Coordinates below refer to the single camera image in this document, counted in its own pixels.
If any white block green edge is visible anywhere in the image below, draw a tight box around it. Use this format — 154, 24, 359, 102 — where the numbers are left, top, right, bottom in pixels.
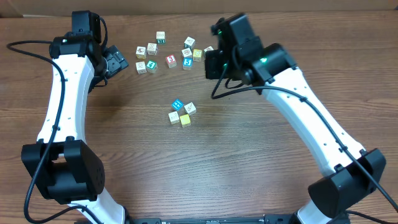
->
184, 102, 197, 116

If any blue symbol block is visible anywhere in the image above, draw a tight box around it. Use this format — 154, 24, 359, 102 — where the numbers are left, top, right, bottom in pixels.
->
171, 99, 183, 111

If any yellow block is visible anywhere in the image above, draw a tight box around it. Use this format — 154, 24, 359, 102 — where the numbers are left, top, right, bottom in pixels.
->
193, 49, 202, 62
180, 114, 191, 128

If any white letter L block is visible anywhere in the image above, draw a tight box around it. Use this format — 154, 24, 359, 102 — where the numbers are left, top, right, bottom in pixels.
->
168, 111, 180, 124

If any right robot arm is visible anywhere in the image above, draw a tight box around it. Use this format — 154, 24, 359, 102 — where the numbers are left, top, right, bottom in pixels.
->
205, 14, 386, 223

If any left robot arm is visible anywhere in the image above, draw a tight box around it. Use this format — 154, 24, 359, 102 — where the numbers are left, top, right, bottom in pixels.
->
21, 11, 129, 223

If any white block red drawing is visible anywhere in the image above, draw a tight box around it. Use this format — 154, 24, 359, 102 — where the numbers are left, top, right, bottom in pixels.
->
203, 46, 214, 57

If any yellow top block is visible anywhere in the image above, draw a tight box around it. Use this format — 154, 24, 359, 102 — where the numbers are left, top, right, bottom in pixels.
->
193, 49, 202, 62

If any white letter J block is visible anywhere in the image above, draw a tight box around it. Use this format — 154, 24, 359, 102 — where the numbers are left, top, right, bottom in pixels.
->
136, 61, 147, 74

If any acorn picture block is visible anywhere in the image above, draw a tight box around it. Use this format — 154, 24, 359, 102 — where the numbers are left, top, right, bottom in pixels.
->
136, 46, 147, 59

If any blue number 5 block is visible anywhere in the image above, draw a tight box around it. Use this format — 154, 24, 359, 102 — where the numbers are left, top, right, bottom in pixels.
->
182, 58, 193, 70

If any white block brown picture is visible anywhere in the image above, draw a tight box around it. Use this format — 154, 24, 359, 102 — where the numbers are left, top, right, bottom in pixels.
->
182, 48, 193, 58

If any white block top right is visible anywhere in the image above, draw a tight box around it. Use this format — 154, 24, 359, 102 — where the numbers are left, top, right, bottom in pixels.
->
184, 37, 196, 50

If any green number 4 block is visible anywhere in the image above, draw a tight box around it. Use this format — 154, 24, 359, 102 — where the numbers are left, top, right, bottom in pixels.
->
146, 60, 158, 73

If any white letter E block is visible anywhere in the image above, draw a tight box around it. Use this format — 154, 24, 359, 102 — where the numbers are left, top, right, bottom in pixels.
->
147, 43, 158, 55

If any red number 3 block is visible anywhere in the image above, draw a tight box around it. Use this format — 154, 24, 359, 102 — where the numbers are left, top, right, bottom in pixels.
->
165, 54, 177, 68

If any block with green R side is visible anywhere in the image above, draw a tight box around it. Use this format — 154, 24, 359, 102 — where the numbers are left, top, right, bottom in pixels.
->
156, 31, 165, 44

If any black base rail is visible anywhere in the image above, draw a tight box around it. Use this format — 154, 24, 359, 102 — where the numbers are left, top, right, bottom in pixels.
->
126, 214, 300, 224

